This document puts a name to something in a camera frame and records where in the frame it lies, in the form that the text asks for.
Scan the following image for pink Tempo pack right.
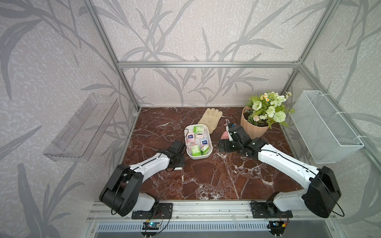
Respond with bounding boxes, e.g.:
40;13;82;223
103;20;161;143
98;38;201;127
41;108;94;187
200;138;209;148

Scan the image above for white wire basket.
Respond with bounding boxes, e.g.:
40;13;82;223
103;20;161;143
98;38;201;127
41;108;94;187
291;90;364;164

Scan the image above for left controller board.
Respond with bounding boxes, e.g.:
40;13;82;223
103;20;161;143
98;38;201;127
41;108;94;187
142;222;161;231

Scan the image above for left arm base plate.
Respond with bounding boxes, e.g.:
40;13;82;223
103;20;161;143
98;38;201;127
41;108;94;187
132;202;173;220

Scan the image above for controller board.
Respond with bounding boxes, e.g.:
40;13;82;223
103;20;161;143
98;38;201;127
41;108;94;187
142;222;161;231
267;221;288;230

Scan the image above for right controller board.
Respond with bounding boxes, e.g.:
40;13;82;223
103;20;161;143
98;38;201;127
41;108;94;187
267;221;288;230

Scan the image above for pink Tempo tissue pack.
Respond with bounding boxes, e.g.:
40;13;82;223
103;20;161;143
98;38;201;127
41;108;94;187
187;132;195;145

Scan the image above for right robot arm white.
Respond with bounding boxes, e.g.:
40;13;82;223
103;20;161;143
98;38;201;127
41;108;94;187
218;124;341;218

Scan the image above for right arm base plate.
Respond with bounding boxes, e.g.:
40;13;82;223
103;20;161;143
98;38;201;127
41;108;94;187
250;200;293;219

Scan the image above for pink spray bottle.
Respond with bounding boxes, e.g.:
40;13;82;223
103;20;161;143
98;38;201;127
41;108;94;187
220;131;230;140

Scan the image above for green tissue pack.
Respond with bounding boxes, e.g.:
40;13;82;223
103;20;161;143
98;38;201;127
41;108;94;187
200;145;210;155
190;144;201;157
193;126;204;134

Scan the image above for beige work glove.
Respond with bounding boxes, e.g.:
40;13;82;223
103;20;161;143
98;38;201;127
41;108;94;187
198;108;223;134

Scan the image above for artificial green white flowers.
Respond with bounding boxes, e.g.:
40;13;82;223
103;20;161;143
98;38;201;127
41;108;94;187
243;92;294;129

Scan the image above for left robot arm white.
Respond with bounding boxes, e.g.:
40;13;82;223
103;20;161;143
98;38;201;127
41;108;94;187
99;140;186;218

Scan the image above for terracotta flower pot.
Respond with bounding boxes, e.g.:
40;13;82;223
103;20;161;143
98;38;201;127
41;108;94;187
240;106;269;139

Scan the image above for clear acrylic wall shelf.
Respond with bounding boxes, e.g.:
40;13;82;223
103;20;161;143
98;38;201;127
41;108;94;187
43;93;120;163

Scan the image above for white plastic storage box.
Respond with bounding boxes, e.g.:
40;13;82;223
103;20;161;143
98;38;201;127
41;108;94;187
184;124;213;160

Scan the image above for aluminium front rail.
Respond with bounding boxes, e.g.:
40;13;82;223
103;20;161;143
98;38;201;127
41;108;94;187
86;200;337;222

